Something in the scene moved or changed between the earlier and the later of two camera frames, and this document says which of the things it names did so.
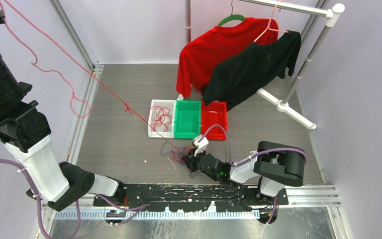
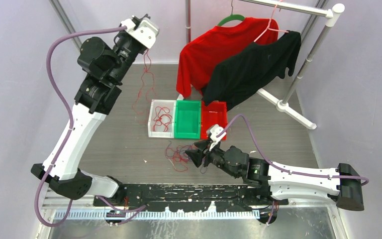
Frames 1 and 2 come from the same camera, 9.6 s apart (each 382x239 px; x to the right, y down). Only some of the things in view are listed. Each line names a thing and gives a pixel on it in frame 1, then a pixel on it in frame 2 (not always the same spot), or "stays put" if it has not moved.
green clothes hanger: x=232 y=17 stays put
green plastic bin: x=187 y=119 stays put
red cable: x=80 y=106 to x=148 y=91
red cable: x=162 y=118 stays put
